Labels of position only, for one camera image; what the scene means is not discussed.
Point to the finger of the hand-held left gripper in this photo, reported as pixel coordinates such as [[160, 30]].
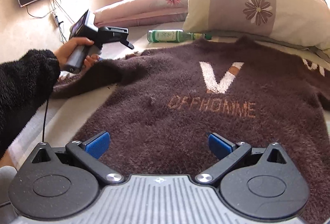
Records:
[[127, 42]]

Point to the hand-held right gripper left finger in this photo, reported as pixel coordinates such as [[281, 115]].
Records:
[[98, 144]]

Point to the folded pink floral quilt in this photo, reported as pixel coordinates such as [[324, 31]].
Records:
[[144, 5]]

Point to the person's left hand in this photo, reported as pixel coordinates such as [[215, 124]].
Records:
[[67, 50]]

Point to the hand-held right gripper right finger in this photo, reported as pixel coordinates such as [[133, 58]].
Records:
[[219, 147]]

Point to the person's leg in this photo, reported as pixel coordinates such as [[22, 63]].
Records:
[[6, 182]]

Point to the green glass bottle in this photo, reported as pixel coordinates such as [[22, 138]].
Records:
[[165, 36]]

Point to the person's left forearm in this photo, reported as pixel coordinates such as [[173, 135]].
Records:
[[23, 85]]

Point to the floral pillow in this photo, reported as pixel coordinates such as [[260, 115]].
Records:
[[296, 12]]

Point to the brown fuzzy sweater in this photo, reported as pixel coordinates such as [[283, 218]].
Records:
[[180, 123]]

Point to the white power strip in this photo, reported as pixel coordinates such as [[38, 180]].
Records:
[[55, 19]]

